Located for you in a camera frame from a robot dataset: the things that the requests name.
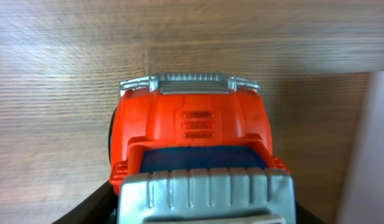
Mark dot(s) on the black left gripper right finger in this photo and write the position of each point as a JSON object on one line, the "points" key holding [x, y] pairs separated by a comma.
{"points": [[304, 216]]}

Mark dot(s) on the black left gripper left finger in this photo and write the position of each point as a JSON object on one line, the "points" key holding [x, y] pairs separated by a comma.
{"points": [[99, 208]]}

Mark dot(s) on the red toy fire truck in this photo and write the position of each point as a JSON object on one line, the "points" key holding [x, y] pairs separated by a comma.
{"points": [[196, 148]]}

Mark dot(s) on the white cardboard box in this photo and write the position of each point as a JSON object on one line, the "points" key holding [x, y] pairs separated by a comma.
{"points": [[363, 199]]}

